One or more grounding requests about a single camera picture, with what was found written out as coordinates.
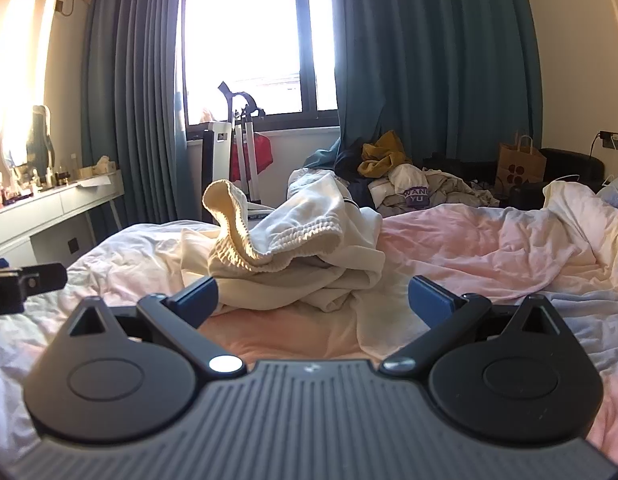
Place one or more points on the dark navy garment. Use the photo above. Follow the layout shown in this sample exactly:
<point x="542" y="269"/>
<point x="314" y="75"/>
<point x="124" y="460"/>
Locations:
<point x="351" y="170"/>

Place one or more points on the mustard yellow garment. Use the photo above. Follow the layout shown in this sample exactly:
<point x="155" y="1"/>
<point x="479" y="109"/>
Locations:
<point x="384" y="157"/>

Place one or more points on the row of cosmetic bottles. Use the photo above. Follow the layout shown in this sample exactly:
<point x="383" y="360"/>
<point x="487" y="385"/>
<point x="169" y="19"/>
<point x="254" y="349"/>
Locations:
<point x="24" y="185"/>

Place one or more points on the wavy table mirror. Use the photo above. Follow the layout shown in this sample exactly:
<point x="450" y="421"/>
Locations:
<point x="39" y="140"/>

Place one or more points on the cream white zip sweatshirt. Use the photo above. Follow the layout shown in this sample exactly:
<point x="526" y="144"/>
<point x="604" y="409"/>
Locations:
<point x="289" y="240"/>

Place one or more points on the window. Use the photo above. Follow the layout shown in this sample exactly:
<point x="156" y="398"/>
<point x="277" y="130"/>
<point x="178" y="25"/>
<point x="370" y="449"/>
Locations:
<point x="249" y="35"/>

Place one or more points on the black padded chair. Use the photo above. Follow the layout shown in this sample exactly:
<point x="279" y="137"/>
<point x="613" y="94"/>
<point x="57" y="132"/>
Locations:
<point x="571" y="165"/>

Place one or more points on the white dressing table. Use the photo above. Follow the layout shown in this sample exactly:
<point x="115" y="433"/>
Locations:
<point x="49" y="210"/>

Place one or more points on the white printed shirt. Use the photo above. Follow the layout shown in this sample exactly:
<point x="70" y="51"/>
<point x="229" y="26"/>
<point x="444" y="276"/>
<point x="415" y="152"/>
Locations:
<point x="414" y="187"/>

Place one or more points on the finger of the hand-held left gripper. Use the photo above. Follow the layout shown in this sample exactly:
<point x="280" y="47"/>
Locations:
<point x="46" y="277"/>

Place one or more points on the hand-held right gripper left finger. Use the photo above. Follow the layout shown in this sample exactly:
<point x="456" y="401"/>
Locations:
<point x="199" y="296"/>

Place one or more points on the wall outlet with plug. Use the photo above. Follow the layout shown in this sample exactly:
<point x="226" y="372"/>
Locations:
<point x="614" y="141"/>

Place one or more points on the white garment with navy stripe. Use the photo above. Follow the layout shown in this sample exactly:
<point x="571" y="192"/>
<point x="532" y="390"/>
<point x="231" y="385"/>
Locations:
<point x="314" y="185"/>

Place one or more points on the white metal hand cart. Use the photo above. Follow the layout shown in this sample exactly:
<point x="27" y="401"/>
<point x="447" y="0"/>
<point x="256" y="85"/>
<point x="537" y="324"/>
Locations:
<point x="219" y="155"/>

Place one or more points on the pink and white duvet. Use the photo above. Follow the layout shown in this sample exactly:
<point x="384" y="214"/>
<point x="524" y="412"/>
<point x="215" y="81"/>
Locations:
<point x="489" y="250"/>

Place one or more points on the red bag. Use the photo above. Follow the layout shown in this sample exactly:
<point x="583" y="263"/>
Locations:
<point x="261" y="155"/>

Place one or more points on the brown paper bag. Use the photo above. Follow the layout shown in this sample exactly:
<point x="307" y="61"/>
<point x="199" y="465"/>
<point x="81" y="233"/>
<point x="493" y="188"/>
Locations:
<point x="521" y="167"/>

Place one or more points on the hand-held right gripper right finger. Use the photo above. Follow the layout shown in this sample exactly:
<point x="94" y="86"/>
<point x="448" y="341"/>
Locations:
<point x="431" y="301"/>

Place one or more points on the tissue box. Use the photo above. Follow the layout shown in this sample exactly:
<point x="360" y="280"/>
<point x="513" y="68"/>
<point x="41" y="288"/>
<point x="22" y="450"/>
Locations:
<point x="101" y="167"/>

